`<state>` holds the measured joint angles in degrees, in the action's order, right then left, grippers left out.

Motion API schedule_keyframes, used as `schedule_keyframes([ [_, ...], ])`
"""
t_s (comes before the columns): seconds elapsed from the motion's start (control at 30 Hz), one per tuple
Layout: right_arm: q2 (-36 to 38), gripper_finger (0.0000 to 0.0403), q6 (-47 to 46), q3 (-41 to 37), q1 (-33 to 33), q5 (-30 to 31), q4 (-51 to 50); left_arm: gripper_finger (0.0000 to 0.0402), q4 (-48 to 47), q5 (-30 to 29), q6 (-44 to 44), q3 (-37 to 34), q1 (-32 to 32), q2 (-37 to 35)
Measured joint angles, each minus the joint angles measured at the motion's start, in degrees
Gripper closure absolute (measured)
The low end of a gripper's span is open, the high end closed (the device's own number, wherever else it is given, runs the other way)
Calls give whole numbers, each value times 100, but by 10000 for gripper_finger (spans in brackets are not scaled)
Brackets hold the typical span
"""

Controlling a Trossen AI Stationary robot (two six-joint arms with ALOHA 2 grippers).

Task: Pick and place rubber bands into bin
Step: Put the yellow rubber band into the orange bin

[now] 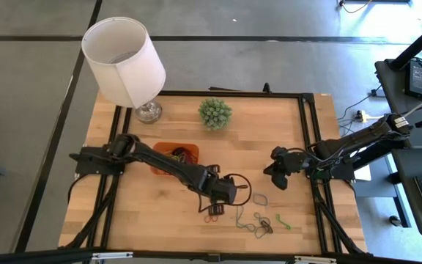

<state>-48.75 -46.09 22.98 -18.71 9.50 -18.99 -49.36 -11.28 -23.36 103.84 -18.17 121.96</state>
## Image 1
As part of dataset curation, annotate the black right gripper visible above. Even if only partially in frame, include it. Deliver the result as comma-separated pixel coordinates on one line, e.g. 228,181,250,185
263,145,309,191

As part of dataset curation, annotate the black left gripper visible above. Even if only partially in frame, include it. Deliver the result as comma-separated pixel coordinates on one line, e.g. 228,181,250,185
201,164,238,216

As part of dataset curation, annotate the teal rubber band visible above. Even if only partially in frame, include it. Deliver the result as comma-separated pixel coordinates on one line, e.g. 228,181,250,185
252,193,270,207
253,211,273,240
234,205,257,233

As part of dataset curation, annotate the green rubber band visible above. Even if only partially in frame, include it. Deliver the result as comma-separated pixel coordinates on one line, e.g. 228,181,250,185
275,213,292,232

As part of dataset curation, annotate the thin black rubber band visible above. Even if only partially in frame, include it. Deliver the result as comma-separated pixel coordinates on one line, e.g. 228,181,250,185
259,219,274,235

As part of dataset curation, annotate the yellow rubber band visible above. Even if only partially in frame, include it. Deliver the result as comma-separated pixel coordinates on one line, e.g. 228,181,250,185
163,150,182,163

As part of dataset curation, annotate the orange plastic bin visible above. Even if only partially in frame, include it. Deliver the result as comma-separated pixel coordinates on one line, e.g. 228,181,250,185
149,142,200,176

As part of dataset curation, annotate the green plant in grey pot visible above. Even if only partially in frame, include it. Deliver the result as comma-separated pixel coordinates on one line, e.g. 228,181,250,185
198,96,233,131

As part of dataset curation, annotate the white power strip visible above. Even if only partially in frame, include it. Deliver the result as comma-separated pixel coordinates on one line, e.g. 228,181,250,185
355,110,385,122

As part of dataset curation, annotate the black desk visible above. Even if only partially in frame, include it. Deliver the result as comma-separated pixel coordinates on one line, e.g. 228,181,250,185
374,58,422,150
392,148,422,238

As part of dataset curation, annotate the table lamp white shade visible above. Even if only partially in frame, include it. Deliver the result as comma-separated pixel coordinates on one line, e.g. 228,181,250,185
81,16,167,125

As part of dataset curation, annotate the black electronic device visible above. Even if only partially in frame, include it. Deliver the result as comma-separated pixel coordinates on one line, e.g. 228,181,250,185
404,60,422,100

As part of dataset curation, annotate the black pole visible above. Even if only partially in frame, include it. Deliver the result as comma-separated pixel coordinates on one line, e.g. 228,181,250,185
389,14,422,71

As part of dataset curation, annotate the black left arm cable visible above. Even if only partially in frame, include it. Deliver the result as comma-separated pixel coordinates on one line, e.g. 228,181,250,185
197,172,253,214

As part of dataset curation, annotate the black aluminium table frame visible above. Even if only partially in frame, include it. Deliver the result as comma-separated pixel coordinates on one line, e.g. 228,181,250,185
0,87,422,264

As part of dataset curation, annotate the silver aluminium bracket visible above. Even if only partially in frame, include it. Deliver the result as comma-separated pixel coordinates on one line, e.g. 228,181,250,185
293,255,337,264
91,252,134,261

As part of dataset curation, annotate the yellow floor cable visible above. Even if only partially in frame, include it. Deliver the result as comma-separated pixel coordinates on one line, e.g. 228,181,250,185
338,0,374,15

